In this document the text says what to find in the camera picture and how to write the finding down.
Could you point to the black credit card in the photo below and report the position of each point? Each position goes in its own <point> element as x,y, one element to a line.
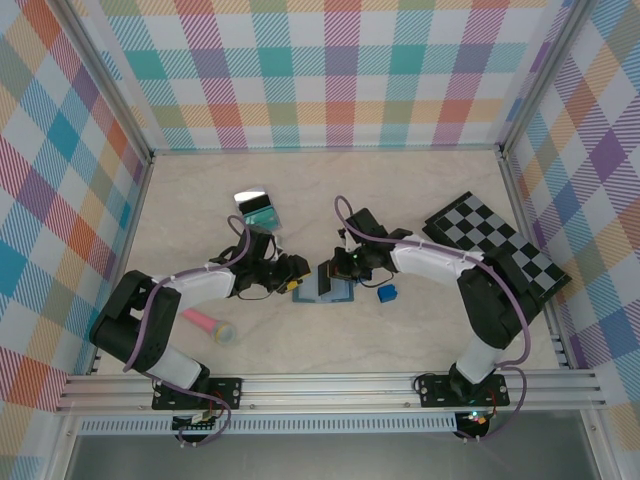
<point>325,287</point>
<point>256,204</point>

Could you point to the blue-grey card holder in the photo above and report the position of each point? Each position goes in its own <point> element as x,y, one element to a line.
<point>342,292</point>

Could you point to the teal striped card packet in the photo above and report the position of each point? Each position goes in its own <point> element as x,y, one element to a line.
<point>262,217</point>

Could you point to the silver credit card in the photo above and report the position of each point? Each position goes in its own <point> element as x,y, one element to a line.
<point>250,191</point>

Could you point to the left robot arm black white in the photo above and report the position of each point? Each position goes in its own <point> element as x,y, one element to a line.
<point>130,320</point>

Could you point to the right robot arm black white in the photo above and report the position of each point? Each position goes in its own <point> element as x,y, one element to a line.
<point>495,300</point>

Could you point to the pink toy microphone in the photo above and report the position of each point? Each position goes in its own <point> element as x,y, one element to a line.
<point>225,332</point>

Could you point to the black grey chessboard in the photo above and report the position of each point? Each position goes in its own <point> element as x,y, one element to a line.
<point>500,235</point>

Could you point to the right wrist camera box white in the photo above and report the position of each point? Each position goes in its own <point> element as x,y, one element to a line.
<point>345,239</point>

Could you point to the aluminium mounting rail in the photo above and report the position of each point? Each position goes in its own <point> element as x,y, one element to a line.
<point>325,392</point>

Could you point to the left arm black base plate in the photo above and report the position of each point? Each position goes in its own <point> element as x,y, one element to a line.
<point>227,392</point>

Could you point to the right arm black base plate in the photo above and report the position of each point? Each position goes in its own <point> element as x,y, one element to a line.
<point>432,392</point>

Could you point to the aluminium frame post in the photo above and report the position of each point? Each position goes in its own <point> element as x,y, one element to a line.
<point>105,85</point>
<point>545,75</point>

